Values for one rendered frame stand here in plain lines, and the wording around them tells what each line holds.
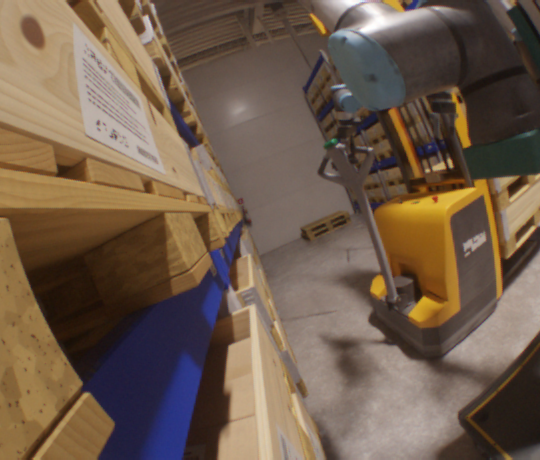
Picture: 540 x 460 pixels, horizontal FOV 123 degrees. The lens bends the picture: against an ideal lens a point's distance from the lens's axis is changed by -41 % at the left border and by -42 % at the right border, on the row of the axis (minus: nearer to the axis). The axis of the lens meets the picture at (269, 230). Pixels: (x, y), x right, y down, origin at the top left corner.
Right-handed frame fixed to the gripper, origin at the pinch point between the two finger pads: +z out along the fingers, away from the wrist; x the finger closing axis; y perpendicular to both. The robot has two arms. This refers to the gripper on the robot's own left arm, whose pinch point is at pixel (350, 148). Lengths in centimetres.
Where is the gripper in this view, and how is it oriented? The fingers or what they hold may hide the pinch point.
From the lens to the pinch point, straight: 135.5
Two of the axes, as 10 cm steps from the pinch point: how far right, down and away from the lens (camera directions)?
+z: 2.8, 7.3, 6.3
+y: -7.1, -2.8, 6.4
